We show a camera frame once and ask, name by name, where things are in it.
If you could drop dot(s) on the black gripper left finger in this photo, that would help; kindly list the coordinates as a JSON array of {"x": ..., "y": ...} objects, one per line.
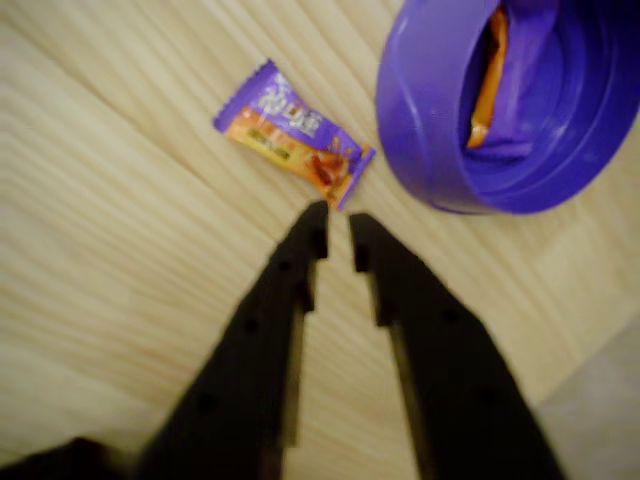
[{"x": 250, "y": 360}]

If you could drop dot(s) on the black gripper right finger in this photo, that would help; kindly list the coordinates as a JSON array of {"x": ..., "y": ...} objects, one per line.
[{"x": 450, "y": 380}]

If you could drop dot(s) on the purple orange candy wrapper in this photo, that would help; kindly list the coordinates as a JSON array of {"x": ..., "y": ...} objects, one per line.
[
  {"x": 290, "y": 125},
  {"x": 520, "y": 75}
]

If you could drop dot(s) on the purple plastic bowl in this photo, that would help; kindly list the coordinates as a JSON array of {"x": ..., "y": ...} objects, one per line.
[{"x": 425, "y": 100}]

